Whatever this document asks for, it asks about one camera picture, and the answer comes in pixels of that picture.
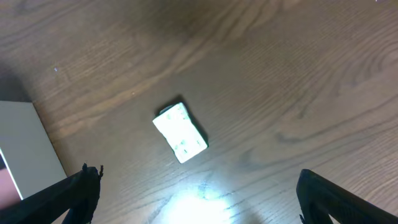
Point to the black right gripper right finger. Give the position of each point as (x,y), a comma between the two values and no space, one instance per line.
(322,201)

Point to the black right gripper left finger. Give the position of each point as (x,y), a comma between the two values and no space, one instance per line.
(77,196)

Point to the white box pink interior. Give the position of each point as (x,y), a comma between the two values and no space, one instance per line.
(29,163)

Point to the green white soap box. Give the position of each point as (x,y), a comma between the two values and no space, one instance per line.
(178,129)

